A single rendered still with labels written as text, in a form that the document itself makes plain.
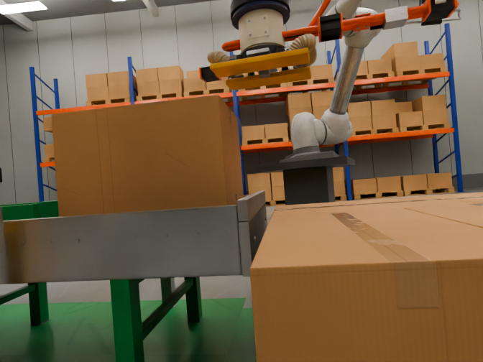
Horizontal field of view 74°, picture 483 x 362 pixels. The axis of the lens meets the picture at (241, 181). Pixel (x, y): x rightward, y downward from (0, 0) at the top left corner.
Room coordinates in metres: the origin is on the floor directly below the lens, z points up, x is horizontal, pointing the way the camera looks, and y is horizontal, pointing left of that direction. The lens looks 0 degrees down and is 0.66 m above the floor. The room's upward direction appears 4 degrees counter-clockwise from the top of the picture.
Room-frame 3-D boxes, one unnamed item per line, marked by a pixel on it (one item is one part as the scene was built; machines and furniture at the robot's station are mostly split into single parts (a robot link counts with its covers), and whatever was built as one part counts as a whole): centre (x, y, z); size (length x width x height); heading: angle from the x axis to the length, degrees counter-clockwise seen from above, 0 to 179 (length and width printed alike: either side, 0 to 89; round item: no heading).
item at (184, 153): (1.28, 0.32, 0.75); 0.60 x 0.40 x 0.40; 82
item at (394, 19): (1.11, -0.57, 1.18); 0.07 x 0.07 x 0.04; 76
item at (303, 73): (1.32, -0.14, 1.08); 0.34 x 0.10 x 0.05; 76
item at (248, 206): (1.23, -0.05, 0.58); 0.70 x 0.03 x 0.06; 172
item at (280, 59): (1.13, -0.10, 1.08); 0.34 x 0.10 x 0.05; 76
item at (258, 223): (1.23, -0.05, 0.47); 0.70 x 0.03 x 0.15; 172
